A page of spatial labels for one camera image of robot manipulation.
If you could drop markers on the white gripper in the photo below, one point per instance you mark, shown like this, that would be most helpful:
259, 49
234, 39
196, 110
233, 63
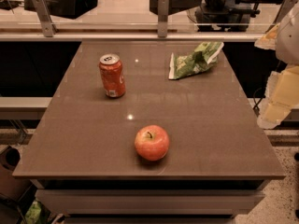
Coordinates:
289, 41

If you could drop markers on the green jalapeno chip bag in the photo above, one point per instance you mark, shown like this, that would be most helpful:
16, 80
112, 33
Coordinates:
204, 56

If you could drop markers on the red apple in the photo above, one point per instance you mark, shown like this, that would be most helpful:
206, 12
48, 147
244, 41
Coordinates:
152, 142

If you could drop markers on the green bag under table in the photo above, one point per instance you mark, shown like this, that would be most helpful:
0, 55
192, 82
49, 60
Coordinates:
34, 214

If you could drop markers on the orange soda can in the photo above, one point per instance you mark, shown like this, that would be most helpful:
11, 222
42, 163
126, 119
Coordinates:
111, 71

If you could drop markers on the brown cardboard box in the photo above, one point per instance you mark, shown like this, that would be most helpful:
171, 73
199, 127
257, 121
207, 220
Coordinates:
10, 187

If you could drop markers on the right metal railing bracket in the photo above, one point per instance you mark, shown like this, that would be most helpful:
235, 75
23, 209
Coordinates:
285, 7

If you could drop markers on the metal railing bracket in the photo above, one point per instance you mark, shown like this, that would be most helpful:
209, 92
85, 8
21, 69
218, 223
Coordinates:
47, 25
163, 8
285, 7

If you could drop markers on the middle metal railing bracket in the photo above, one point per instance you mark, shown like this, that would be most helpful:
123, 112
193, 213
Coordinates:
163, 8

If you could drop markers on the left metal railing bracket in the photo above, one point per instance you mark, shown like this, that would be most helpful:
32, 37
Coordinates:
47, 25

